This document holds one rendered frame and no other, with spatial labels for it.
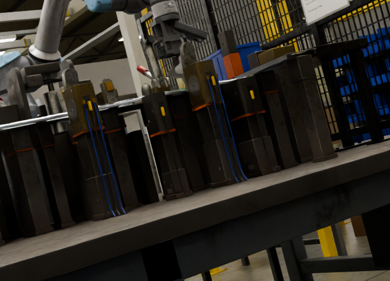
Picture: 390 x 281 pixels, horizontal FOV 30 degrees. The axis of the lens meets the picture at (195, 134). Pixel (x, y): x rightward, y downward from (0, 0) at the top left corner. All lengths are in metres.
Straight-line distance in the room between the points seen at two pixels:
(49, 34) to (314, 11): 0.93
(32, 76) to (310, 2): 0.97
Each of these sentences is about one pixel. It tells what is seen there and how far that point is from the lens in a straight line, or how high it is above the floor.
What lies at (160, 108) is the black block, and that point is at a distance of 1.95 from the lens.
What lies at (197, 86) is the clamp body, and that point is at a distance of 2.00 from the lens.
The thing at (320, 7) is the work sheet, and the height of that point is 1.18.
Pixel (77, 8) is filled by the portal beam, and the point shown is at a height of 3.32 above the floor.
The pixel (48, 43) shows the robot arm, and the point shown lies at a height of 1.33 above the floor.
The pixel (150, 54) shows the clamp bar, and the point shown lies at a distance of 2.39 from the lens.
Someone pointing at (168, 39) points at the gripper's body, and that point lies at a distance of 2.16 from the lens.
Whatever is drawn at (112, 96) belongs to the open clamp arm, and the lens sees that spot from 2.29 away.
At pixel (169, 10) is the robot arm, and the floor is 1.24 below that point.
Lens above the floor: 0.77
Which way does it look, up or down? 3 degrees up
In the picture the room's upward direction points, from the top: 14 degrees counter-clockwise
